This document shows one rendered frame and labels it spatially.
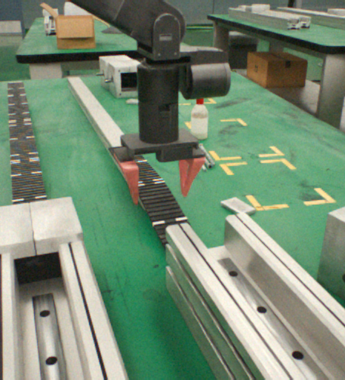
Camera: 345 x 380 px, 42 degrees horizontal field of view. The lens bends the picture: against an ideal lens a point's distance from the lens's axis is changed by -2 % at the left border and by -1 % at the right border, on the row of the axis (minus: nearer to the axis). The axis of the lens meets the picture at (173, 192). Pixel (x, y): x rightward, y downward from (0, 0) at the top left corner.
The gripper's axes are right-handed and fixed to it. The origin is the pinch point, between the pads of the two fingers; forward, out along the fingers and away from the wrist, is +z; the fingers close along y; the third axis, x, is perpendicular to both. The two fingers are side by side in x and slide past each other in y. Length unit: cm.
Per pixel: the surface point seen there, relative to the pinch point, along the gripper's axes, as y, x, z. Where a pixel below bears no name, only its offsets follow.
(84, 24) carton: 19, 188, -9
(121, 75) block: 12, 77, -3
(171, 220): -0.3, -6.3, 1.1
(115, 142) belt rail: -1.1, 26.2, 0.2
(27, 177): -19.0, 12.9, -0.3
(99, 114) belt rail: -0.2, 48.1, 0.2
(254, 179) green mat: 19.9, 6.5, 3.3
